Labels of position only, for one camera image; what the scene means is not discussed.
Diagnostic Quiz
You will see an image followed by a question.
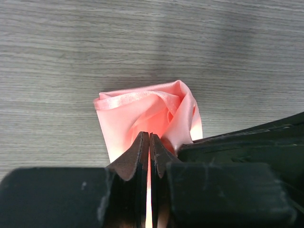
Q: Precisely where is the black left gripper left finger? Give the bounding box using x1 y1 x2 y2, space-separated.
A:
0 132 149 228

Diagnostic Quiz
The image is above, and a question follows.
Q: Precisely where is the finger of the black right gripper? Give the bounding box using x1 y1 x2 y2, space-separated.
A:
178 113 304 212

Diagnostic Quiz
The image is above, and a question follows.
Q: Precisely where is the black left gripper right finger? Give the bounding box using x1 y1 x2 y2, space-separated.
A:
150 134 297 228

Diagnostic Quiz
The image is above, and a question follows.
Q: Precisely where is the pink satin napkin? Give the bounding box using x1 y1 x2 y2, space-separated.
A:
93 79 203 228

